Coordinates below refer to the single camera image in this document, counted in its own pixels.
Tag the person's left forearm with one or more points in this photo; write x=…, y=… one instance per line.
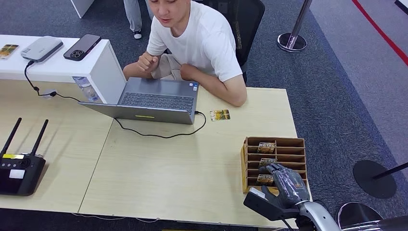
x=226, y=91

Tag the hotel card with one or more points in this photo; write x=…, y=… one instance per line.
x=267, y=161
x=264, y=180
x=266, y=148

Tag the person's right hand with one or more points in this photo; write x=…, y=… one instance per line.
x=148, y=62

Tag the black office chair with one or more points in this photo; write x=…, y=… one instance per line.
x=250, y=25

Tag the standing person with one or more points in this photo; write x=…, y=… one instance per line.
x=134, y=16

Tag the black smartphone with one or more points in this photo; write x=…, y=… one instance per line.
x=82, y=47

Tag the grey flat device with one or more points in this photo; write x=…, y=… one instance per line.
x=41, y=48

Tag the chrome round stanchion base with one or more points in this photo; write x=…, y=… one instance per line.
x=357, y=216

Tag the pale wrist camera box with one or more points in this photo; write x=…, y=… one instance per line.
x=264, y=207

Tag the black remote controller with antennas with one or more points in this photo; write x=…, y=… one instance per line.
x=20, y=175

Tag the clear plastic bottle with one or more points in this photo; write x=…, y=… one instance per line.
x=86, y=89

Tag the golden card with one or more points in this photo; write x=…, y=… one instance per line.
x=8, y=51

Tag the grey laptop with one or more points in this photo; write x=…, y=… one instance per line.
x=149, y=113

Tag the black round stanchion base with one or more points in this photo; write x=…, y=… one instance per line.
x=374, y=180

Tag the chrome stanchion post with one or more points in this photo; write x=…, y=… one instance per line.
x=291, y=41

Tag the wooden card holder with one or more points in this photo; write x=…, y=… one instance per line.
x=290, y=150

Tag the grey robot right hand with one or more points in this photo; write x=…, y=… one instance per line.
x=290, y=186

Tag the person's left hand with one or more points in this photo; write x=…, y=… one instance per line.
x=190, y=72

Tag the white desk shelf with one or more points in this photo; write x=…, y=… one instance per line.
x=57, y=67

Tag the yellow printed card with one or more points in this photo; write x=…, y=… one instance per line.
x=220, y=115

